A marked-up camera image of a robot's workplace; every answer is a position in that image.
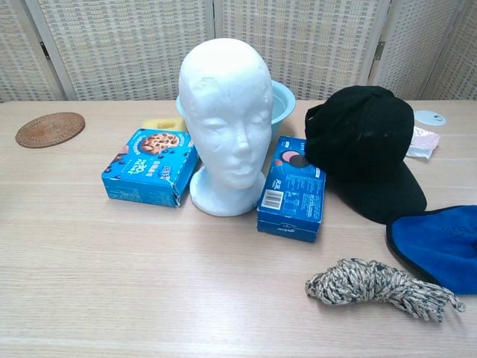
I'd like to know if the black baseball cap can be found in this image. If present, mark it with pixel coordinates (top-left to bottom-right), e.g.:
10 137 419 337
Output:
304 84 428 225

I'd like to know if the blue Oreo cookie box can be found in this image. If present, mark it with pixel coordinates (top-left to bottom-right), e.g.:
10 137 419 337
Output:
256 135 327 244

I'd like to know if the white foam mannequin head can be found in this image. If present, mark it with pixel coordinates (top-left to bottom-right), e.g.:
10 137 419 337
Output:
177 36 275 217

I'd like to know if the light blue plastic bowl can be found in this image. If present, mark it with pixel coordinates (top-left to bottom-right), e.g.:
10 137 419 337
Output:
174 78 297 141

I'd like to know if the blue chocolate chip cookie box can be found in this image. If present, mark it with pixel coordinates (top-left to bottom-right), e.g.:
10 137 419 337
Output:
101 128 198 207

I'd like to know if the yellow sponge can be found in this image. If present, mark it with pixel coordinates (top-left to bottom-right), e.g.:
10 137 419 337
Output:
142 118 187 131

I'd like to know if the woven folding screen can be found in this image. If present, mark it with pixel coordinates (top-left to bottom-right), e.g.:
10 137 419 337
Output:
0 0 477 104

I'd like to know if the pink wet wipes pack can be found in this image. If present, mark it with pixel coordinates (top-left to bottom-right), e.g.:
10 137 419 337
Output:
405 125 441 160

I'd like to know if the round woven rattan coaster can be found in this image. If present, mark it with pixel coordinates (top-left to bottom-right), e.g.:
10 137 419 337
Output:
15 111 86 149

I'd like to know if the round white table grommet cover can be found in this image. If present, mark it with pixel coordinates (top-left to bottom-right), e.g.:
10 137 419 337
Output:
413 109 447 127

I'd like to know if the blue cloth with black trim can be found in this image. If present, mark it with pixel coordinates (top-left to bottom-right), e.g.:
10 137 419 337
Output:
385 204 477 296

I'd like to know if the camouflage rope bundle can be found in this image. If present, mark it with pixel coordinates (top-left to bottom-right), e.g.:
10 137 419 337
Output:
305 257 467 324

